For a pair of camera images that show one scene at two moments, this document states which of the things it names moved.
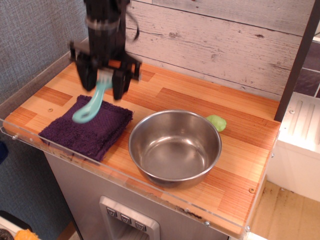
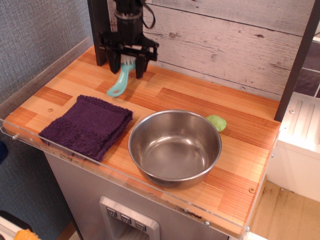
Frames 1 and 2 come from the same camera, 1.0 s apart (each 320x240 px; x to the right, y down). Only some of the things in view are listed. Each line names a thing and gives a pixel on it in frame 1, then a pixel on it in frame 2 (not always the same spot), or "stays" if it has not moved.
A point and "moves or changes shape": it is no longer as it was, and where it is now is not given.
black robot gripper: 107,47 → 129,37
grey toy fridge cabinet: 105,208 stays
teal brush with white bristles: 104,78 moves or changes shape
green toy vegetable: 219,122 stays
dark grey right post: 310,29 stays
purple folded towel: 93,139 stays
